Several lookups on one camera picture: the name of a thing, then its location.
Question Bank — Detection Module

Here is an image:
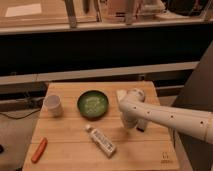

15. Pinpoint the white squeeze bottle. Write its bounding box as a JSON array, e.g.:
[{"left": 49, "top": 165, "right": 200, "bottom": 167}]
[{"left": 85, "top": 125, "right": 116, "bottom": 158}]

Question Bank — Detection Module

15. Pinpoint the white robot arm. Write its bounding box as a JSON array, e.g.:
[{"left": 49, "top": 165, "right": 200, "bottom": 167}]
[{"left": 117, "top": 88, "right": 213, "bottom": 144}]

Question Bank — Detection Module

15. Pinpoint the grey chalkboard eraser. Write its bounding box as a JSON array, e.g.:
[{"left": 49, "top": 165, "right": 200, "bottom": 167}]
[{"left": 136, "top": 119, "right": 148, "bottom": 132}]

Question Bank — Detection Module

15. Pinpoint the green bowl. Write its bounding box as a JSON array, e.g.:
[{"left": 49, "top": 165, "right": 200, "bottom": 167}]
[{"left": 77, "top": 90, "right": 109, "bottom": 120}]

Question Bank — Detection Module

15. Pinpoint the white paper cup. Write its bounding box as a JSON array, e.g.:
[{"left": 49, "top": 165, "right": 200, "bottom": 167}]
[{"left": 44, "top": 95, "right": 63, "bottom": 117}]

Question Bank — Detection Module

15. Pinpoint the orange carrot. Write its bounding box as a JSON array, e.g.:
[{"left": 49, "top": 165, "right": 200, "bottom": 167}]
[{"left": 31, "top": 138, "right": 48, "bottom": 163}]

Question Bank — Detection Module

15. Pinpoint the black cable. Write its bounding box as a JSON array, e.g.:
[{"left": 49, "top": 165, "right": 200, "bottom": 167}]
[{"left": 0, "top": 108, "right": 42, "bottom": 121}]

